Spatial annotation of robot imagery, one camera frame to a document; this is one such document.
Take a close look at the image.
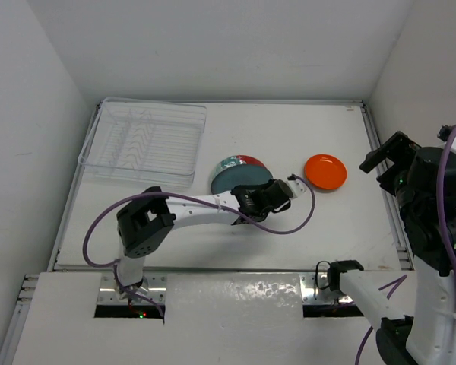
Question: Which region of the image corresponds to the thin black cable right base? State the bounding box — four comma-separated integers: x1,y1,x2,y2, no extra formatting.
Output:
313,259,337,296

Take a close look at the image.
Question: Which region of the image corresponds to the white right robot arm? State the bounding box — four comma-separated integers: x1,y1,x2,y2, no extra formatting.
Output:
327,125,456,364

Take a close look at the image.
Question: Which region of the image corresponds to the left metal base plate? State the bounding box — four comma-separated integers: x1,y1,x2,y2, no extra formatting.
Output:
97,274,168,305

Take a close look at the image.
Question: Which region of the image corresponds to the white wire dish rack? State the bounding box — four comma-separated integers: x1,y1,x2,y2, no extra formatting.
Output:
78,97,207,190

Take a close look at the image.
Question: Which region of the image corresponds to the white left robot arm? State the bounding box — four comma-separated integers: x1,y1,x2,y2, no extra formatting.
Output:
116,179,304,289

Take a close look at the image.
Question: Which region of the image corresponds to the dark green rimmed plate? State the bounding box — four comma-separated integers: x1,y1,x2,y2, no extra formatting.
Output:
210,164,273,194

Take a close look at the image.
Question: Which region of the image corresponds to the red plate with teal flower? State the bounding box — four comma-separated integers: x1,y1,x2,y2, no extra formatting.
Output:
211,154,265,178

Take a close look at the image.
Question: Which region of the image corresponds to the orange plastic plate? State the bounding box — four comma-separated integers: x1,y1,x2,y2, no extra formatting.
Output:
304,154,347,190

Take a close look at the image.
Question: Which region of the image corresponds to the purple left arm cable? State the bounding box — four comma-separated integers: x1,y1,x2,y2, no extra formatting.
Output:
82,175,316,316

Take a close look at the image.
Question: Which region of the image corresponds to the metal base plate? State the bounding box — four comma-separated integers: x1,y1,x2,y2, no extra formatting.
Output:
299,271,372,306
97,274,168,305

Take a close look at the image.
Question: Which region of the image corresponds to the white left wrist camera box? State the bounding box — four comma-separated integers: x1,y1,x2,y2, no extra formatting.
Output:
286,175,308,200

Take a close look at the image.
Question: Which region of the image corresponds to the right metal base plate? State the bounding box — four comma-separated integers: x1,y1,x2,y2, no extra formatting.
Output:
299,271,372,306

